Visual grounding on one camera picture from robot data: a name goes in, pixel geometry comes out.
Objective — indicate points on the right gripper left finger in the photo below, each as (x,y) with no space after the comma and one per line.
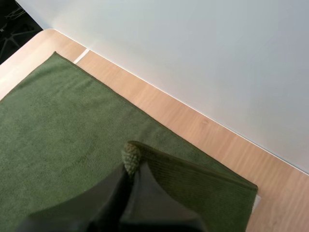
(96,203)

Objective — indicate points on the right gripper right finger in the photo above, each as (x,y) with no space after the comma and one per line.
(154,207)

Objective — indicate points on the green towel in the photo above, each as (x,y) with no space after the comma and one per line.
(60,120)

